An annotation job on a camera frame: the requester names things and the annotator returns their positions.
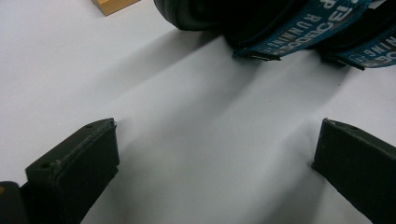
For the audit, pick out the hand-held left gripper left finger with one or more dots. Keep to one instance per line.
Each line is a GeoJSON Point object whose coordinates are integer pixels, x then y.
{"type": "Point", "coordinates": [77, 165]}

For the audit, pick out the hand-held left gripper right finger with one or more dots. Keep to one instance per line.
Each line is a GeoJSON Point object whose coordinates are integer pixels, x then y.
{"type": "Point", "coordinates": [358, 168]}

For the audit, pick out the wooden slatted rack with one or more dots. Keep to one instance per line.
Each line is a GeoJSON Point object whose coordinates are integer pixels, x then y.
{"type": "Point", "coordinates": [113, 5]}

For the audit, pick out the black sandal with green marks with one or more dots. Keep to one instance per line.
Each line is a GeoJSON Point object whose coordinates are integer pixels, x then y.
{"type": "Point", "coordinates": [249, 18]}

